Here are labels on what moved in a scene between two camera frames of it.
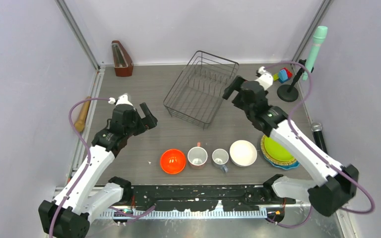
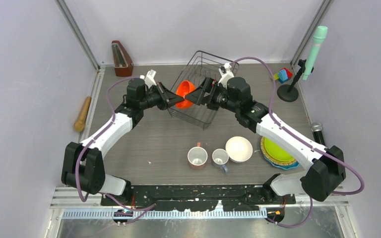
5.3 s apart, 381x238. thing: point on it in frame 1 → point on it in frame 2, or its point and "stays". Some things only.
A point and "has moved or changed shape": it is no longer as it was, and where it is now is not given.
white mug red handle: x=197 y=156 stays
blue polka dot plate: x=285 y=167 stays
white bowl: x=242 y=153 has moved or changed shape
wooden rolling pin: x=79 y=125 stays
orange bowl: x=172 y=161 → x=184 y=88
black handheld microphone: x=316 y=129 stays
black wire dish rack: x=198 y=92 stays
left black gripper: x=150 y=121 → x=164 y=95
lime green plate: x=277 y=150 stays
